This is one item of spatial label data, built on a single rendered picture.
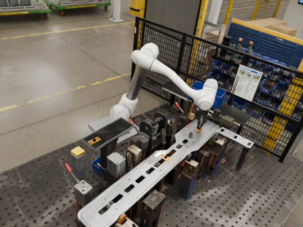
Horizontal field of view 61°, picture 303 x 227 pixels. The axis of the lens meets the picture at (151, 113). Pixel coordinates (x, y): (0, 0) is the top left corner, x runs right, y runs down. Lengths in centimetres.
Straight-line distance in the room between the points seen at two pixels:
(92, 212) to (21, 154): 202
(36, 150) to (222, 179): 221
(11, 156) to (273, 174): 278
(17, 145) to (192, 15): 284
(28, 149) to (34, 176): 133
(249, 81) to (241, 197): 99
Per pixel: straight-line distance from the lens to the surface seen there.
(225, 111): 248
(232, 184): 228
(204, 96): 180
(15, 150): 351
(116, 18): 861
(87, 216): 154
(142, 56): 198
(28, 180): 218
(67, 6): 877
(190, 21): 390
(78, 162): 165
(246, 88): 249
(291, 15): 837
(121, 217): 141
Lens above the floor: 227
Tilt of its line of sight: 34 degrees down
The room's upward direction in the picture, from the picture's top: 8 degrees clockwise
